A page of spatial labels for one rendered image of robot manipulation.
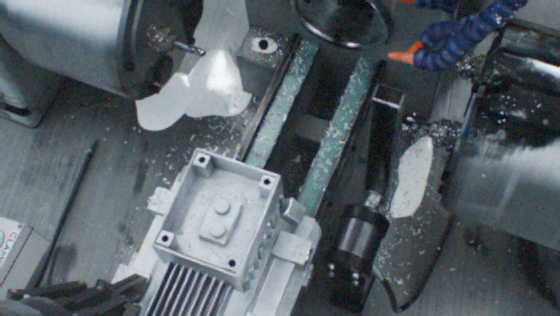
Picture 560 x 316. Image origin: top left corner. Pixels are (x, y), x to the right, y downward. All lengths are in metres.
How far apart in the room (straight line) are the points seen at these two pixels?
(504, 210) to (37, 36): 0.62
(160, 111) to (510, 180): 0.62
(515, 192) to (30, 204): 0.74
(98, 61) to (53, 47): 0.07
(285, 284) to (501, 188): 0.26
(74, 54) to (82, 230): 0.32
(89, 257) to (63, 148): 0.19
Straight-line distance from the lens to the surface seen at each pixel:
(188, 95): 1.31
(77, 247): 1.25
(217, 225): 0.85
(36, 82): 1.30
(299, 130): 1.21
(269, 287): 0.90
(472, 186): 0.93
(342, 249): 0.93
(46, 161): 1.32
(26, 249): 0.98
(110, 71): 1.04
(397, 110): 0.78
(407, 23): 1.08
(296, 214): 0.90
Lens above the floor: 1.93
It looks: 65 degrees down
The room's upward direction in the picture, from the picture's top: 10 degrees counter-clockwise
